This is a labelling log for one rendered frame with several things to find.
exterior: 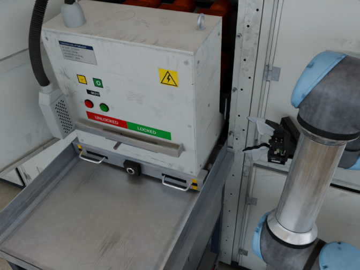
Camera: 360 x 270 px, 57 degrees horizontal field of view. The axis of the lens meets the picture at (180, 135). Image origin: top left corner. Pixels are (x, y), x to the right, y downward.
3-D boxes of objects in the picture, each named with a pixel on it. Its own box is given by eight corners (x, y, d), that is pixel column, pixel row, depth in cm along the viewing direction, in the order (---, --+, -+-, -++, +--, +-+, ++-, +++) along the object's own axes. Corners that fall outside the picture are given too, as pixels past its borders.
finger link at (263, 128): (251, 122, 97) (274, 140, 99) (254, 110, 101) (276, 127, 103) (244, 127, 99) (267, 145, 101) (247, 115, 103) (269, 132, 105)
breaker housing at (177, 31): (198, 179, 114) (194, 52, 81) (79, 144, 130) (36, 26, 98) (240, 95, 148) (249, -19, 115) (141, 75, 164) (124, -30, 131)
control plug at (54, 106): (64, 140, 111) (46, 98, 100) (52, 136, 113) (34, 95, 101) (77, 126, 117) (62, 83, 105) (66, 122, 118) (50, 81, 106)
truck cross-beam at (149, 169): (203, 192, 116) (203, 181, 112) (76, 152, 133) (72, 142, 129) (208, 181, 119) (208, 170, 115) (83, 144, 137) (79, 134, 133)
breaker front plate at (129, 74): (195, 181, 114) (190, 56, 81) (79, 146, 130) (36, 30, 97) (196, 178, 115) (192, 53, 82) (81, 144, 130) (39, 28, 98)
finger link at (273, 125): (268, 119, 100) (290, 136, 102) (269, 116, 101) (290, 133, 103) (257, 127, 103) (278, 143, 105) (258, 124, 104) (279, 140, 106)
